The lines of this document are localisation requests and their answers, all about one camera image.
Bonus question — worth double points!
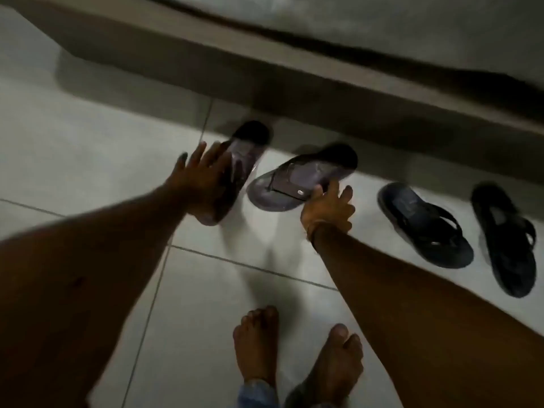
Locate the person's right hand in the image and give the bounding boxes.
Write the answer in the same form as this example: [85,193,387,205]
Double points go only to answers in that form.
[301,178,357,242]

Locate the dark blue strap sandal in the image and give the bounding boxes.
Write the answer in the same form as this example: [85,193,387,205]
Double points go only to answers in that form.
[470,181,537,299]
[377,182,474,269]

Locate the person's right forearm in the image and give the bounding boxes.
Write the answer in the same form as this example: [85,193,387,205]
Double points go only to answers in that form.
[309,223,544,408]

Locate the blue jeans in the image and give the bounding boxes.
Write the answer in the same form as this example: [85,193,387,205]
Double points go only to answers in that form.
[237,379,337,408]

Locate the purple flip-flop sandal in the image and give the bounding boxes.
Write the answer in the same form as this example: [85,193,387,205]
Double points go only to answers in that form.
[196,120,273,227]
[246,142,359,212]

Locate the person's right foot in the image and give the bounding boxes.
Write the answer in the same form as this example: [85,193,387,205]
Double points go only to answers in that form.
[293,324,364,408]

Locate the person's left foot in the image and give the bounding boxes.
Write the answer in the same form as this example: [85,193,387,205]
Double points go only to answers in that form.
[232,306,280,388]

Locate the person's foot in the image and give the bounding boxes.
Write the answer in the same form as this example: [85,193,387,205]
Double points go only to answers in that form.
[293,324,364,408]
[232,306,280,388]

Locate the person's left hand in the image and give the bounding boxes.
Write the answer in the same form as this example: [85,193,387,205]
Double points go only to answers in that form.
[163,141,235,220]

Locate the grey mattress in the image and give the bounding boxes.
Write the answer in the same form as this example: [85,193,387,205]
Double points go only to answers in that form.
[159,0,544,95]

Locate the person's left forearm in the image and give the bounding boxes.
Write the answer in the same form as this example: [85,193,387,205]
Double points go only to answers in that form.
[0,184,190,408]

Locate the brown wooden bed frame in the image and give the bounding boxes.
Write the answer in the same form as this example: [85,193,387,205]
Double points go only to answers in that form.
[12,0,544,185]

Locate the thread wristband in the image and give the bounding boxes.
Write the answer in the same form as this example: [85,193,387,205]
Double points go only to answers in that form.
[307,221,337,248]

